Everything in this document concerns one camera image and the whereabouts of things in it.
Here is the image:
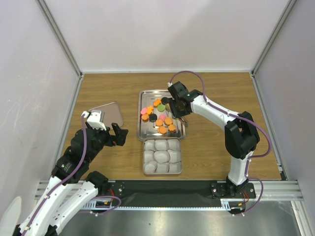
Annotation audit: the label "steel baking tray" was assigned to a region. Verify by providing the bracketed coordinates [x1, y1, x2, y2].
[137, 89, 186, 141]

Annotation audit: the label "brown cookie tin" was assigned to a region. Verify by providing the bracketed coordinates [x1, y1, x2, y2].
[143, 137, 183, 176]

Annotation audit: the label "orange round sandwich cookie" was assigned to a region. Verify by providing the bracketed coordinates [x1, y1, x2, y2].
[157, 126, 167, 134]

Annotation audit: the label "orange round dotted cookie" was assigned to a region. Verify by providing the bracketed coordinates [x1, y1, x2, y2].
[164, 117, 173, 126]

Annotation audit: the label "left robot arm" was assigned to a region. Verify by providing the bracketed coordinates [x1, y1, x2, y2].
[13, 121, 128, 236]

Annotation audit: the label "metal tongs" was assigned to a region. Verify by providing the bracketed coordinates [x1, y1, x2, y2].
[177, 117, 189, 128]

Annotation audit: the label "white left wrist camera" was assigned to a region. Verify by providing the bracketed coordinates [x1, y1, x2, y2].
[81, 109, 106, 131]

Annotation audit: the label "orange fish cookie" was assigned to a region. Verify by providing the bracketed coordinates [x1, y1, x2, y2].
[153, 99, 161, 107]

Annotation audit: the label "orange star cookie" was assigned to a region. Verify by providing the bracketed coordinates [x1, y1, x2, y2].
[147, 106, 154, 115]

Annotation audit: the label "orange scalloped flower cookie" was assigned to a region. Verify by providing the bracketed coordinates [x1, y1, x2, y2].
[168, 124, 177, 132]

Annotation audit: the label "pink cookie at edge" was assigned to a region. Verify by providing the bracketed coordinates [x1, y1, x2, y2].
[140, 107, 148, 115]

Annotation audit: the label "aluminium frame rail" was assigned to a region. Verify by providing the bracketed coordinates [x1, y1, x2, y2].
[34, 179, 306, 211]

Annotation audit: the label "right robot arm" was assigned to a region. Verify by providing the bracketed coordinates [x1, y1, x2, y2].
[168, 82, 260, 198]

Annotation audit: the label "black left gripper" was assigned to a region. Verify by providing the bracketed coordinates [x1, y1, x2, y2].
[85, 120, 128, 163]

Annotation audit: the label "pink round cookie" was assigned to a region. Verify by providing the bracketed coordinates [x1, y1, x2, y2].
[158, 115, 166, 120]

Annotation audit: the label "black sandwich cookie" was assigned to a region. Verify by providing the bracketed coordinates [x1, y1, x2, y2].
[149, 113, 158, 122]
[161, 97, 169, 105]

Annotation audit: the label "brown tin lid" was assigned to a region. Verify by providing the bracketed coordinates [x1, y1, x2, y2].
[88, 101, 124, 127]

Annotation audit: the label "black sandwich cookie top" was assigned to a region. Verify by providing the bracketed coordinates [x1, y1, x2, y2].
[161, 97, 169, 105]

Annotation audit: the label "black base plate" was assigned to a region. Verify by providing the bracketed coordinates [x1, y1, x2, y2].
[109, 180, 256, 208]

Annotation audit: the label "green round cookie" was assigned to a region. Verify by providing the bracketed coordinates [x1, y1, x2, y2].
[157, 104, 165, 112]
[165, 103, 171, 112]

